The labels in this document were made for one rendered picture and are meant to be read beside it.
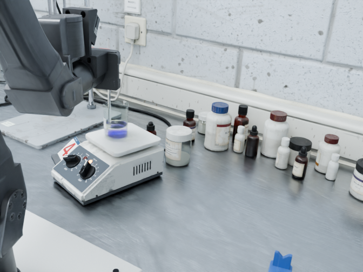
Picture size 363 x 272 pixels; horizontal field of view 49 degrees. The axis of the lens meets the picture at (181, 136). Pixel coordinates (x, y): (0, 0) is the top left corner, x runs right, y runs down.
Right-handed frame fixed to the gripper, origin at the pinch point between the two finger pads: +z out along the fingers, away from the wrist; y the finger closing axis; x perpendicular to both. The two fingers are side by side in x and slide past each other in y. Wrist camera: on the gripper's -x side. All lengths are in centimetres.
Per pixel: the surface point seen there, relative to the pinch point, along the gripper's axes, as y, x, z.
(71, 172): 4.8, 21.3, -8.9
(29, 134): 25.5, 23.7, 10.8
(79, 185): 1.6, 21.8, -12.1
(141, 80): 6.2, 15.8, 44.5
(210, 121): -19.3, 16.8, 17.6
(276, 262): -35.2, 23.4, -22.3
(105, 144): -0.7, 16.1, -4.5
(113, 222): -6.9, 25.2, -17.0
